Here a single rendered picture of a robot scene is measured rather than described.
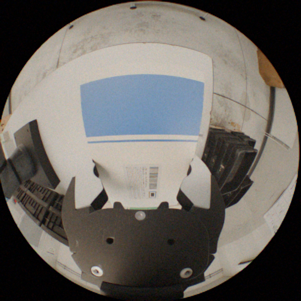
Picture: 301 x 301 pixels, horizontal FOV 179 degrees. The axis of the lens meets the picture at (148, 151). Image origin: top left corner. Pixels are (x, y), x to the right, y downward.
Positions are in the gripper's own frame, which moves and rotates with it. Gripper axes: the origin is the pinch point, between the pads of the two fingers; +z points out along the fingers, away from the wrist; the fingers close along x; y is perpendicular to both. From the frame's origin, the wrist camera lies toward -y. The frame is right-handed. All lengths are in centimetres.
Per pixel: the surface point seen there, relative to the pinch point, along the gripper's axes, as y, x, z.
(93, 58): -17.5, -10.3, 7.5
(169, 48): -18.5, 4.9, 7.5
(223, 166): 26, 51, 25
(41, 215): 27, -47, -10
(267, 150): 33, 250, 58
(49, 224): 28, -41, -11
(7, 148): -3, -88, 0
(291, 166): 24, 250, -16
